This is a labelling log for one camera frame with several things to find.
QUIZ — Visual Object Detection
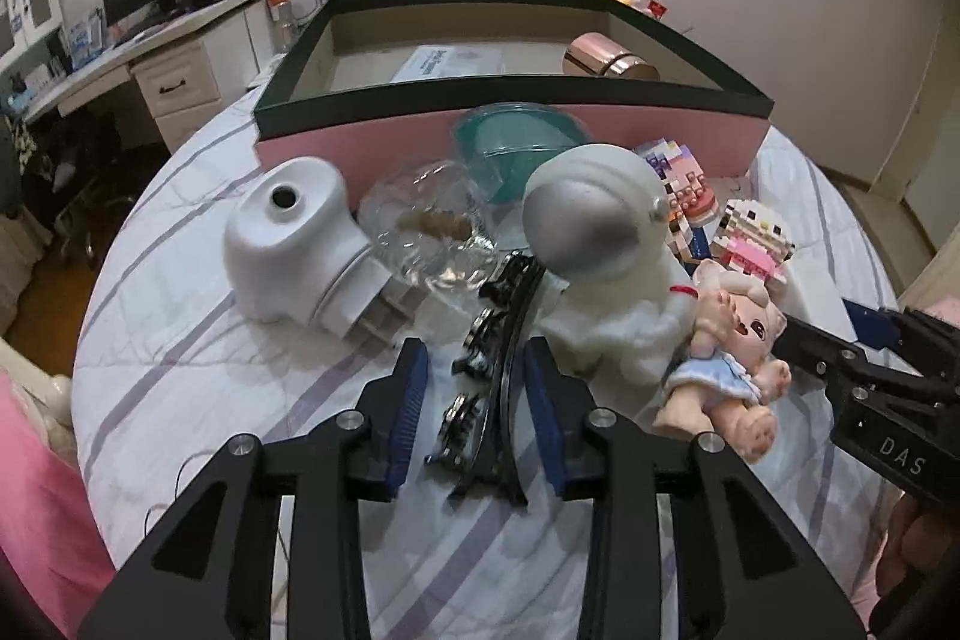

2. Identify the clear case with teal tape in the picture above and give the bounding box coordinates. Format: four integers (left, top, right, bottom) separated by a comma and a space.
450, 101, 590, 206

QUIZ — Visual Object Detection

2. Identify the black hair clip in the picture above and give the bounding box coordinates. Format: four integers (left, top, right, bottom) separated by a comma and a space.
425, 250, 548, 510

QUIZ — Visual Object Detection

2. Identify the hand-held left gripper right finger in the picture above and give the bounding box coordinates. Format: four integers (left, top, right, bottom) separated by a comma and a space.
523, 336, 871, 640

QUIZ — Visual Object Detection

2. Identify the white desk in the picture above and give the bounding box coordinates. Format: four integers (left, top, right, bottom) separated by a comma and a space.
0, 0, 275, 154

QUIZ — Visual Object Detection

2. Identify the white astronaut figurine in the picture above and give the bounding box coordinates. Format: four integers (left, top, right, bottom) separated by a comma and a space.
521, 143, 695, 408

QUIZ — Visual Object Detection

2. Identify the pink cloth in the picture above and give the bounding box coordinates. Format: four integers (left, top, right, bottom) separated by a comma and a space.
0, 370, 113, 640

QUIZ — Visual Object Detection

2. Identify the striped white bed sheet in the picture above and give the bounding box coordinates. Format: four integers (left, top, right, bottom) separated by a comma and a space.
71, 77, 901, 640

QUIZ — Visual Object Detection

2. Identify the black office chair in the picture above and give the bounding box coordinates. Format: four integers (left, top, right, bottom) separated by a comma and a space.
22, 115, 128, 266

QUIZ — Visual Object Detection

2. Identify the white plug-in device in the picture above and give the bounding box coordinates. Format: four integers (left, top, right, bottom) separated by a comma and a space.
223, 156, 421, 345

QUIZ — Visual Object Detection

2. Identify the clear glass bottle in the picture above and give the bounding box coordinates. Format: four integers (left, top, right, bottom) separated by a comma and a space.
358, 158, 500, 295

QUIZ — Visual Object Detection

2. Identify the rose gold cylinder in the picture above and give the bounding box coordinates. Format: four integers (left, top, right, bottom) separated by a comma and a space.
562, 32, 661, 82

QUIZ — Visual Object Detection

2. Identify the pig doll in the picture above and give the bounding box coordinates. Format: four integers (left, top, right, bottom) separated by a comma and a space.
651, 259, 794, 465

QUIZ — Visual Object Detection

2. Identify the white drawer unit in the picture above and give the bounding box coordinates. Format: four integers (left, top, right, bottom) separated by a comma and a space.
135, 40, 226, 154

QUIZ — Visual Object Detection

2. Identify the white pink block figure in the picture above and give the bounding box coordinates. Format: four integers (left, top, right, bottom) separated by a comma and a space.
709, 197, 797, 285

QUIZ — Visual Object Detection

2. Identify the blue box on desk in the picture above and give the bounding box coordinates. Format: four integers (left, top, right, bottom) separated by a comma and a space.
67, 6, 106, 60

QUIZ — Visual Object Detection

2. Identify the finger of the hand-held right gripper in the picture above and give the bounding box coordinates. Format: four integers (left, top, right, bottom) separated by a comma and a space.
780, 312, 871, 397
844, 299, 912, 350

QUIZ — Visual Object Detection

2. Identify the purple pink block figure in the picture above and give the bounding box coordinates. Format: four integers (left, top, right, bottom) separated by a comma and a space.
632, 141, 721, 262

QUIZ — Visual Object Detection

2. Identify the pink box with dark rim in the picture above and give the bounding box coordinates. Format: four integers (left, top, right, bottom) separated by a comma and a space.
253, 0, 775, 180

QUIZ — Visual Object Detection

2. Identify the water bottle with orange cap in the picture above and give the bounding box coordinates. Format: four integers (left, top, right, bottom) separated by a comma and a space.
266, 0, 297, 52

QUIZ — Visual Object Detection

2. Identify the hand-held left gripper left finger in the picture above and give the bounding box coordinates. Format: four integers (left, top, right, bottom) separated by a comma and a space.
75, 336, 430, 640

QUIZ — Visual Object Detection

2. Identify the white bedpost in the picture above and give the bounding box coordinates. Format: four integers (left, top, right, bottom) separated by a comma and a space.
0, 332, 76, 453

